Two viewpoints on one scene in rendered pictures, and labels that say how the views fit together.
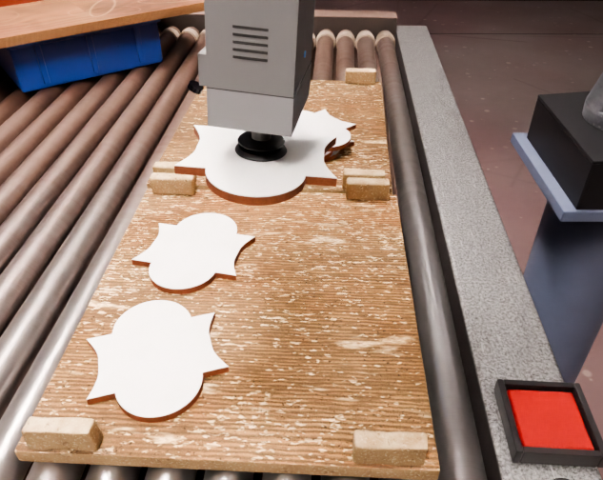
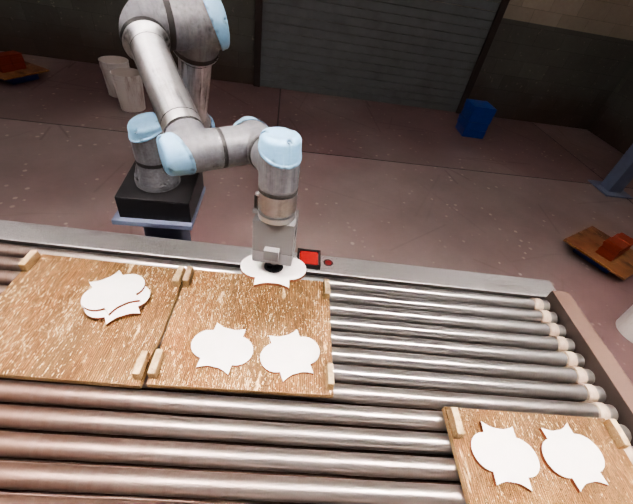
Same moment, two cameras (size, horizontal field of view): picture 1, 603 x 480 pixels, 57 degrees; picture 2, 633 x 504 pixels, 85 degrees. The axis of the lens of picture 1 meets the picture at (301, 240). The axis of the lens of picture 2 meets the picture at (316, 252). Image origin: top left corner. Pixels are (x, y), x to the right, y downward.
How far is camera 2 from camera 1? 0.81 m
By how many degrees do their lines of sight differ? 73
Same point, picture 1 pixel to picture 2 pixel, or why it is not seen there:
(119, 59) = not seen: outside the picture
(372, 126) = (108, 266)
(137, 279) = (240, 371)
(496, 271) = (242, 252)
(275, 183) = (297, 263)
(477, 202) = (193, 246)
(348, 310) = (267, 294)
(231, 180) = (297, 273)
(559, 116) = (143, 198)
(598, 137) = (170, 195)
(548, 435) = (314, 259)
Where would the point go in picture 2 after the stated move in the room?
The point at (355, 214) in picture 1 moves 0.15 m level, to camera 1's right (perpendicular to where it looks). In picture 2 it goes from (203, 285) to (211, 248)
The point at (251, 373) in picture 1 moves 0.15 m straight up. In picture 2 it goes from (297, 324) to (304, 286)
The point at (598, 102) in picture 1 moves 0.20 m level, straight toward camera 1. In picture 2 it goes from (155, 183) to (202, 204)
